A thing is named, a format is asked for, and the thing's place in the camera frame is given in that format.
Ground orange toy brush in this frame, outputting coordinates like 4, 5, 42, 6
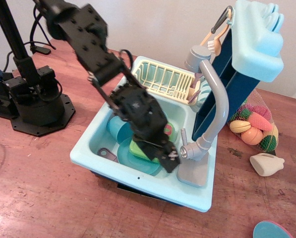
200, 24, 230, 56

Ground cream toy jug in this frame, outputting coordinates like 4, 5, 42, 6
249, 153, 285, 177

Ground light blue toy shelf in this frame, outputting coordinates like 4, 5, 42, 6
191, 0, 285, 141

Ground teal cup lying sideways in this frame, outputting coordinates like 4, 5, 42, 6
106, 116, 133, 144

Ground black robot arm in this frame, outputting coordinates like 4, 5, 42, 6
35, 0, 180, 173

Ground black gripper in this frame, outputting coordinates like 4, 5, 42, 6
110, 84, 180, 173

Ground teal round plate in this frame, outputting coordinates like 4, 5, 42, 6
117, 138, 163, 176

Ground green square plate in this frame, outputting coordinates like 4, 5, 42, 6
129, 122, 177, 161

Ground grey toy faucet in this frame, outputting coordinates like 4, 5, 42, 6
177, 45, 229, 187

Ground teal plate at corner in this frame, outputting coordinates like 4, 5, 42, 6
252, 221, 293, 238

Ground purple toy cutlery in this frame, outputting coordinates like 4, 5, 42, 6
188, 73, 203, 104

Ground net bag of toy food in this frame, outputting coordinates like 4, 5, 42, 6
227, 90, 279, 152

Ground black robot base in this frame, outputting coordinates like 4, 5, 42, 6
0, 66, 75, 137

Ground cream dish drying rack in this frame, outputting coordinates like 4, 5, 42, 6
132, 57, 201, 106

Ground light blue toy sink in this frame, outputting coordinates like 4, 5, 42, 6
69, 56, 218, 213

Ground pink mug with handle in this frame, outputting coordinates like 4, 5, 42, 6
164, 123, 173, 136

